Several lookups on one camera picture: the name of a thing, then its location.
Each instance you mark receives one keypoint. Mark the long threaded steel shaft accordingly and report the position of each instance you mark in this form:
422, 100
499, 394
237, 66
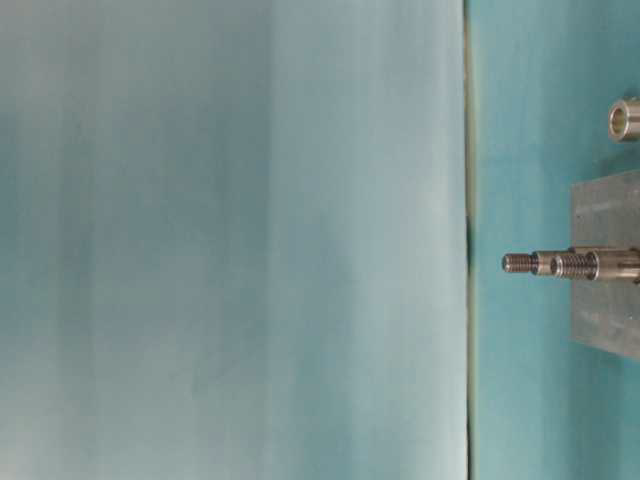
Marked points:
579, 263

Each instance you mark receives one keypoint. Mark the grey metal base block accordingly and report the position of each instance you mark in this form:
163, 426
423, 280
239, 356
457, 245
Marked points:
605, 212

